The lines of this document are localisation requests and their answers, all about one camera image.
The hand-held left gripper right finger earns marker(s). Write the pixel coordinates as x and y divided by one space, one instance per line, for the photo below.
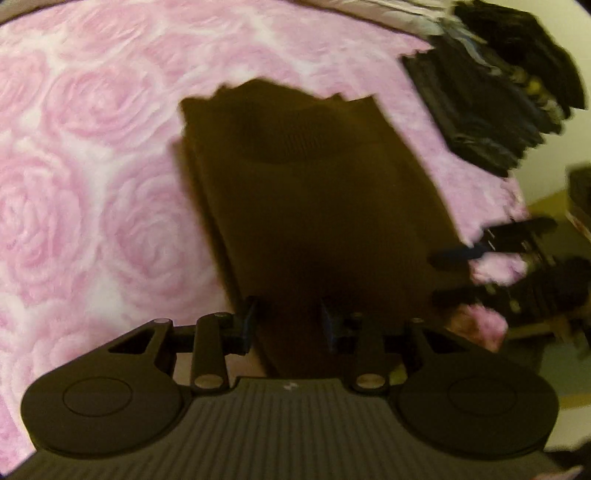
369 353

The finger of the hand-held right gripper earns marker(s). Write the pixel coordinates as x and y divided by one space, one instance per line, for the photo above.
461 255
471 295

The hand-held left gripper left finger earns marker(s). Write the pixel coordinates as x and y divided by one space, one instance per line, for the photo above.
208 350

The dark brown garment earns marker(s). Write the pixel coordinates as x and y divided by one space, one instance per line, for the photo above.
323 221

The stack of dark clothes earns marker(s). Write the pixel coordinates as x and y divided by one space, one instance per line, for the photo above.
494 87

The pink floral blanket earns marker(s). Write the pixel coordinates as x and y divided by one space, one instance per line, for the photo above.
92 184

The grey striped cloth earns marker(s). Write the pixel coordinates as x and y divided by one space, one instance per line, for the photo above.
397 14

